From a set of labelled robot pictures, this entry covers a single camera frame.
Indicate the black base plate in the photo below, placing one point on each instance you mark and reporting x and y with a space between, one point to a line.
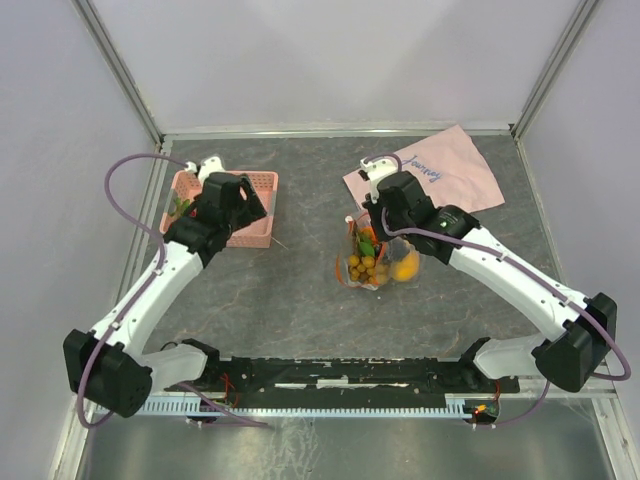
326 384

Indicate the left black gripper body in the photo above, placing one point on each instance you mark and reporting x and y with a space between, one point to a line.
248 210

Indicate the yellow peach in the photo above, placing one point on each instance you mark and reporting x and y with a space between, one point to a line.
405 269

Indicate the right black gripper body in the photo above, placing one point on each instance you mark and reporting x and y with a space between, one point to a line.
376 213

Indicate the black grape bunch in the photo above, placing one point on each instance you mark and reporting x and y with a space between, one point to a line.
397 250

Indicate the light blue cable duct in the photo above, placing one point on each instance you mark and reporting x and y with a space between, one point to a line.
190 405

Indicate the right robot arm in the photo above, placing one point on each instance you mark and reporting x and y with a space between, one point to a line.
574 332

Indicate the red cherry tomatoes sprig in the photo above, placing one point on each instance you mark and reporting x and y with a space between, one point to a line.
182 207

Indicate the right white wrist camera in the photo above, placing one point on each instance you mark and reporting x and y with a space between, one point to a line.
373 169

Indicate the brown longan bunch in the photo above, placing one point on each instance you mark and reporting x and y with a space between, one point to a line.
367 265

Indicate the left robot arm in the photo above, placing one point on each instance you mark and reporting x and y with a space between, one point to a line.
107 364

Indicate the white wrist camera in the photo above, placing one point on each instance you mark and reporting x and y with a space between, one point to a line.
373 169
205 168

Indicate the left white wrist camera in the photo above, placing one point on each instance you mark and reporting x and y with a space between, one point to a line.
205 168

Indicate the clear zip top bag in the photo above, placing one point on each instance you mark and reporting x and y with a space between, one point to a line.
353 222

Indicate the pink cloth with lettering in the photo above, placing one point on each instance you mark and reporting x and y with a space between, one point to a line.
452 171

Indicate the orange persimmon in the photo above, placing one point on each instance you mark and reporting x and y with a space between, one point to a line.
366 234

